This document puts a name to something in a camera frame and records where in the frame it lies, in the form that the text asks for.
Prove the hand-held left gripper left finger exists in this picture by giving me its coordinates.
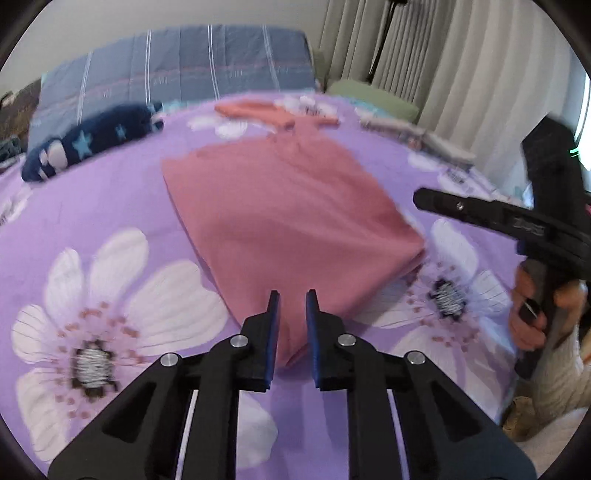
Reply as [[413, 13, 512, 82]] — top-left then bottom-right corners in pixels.
[[48, 291, 281, 480]]

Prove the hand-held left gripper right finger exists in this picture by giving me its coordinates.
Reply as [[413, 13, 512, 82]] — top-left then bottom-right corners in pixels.
[[305, 290, 536, 480]]

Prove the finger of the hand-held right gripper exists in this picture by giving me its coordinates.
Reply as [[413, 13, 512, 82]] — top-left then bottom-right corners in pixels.
[[413, 187, 499, 228]]

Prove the pink garment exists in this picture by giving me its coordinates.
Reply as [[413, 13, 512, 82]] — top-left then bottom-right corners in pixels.
[[161, 117, 426, 370]]

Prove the person's right forearm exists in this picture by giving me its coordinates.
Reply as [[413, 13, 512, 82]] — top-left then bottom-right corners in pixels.
[[526, 318, 591, 418]]

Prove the person's right hand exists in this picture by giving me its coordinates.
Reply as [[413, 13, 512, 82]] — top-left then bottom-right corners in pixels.
[[509, 261, 589, 352]]

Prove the bright window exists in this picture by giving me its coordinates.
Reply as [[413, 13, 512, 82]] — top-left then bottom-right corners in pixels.
[[570, 69, 591, 155]]

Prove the beige curtain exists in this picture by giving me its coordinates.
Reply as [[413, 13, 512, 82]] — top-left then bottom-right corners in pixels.
[[318, 0, 587, 195]]

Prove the green pillow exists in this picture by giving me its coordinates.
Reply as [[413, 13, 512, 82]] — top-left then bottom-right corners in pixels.
[[327, 78, 420, 123]]

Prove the black floor lamp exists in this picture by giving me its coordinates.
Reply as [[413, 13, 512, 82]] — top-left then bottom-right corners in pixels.
[[367, 0, 409, 84]]

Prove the purple floral bed sheet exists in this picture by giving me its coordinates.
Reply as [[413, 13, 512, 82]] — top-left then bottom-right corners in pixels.
[[0, 90, 536, 476]]

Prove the folded coral cloth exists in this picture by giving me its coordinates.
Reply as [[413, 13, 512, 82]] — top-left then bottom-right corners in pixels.
[[215, 99, 341, 134]]

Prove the navy star print cloth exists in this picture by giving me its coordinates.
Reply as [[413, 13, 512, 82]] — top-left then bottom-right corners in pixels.
[[21, 102, 164, 183]]

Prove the blue plaid pillow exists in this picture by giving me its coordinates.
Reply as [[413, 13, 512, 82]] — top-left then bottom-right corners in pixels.
[[28, 25, 319, 148]]

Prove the brown patterned headboard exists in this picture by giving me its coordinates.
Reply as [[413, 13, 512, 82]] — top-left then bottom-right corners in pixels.
[[0, 78, 43, 160]]

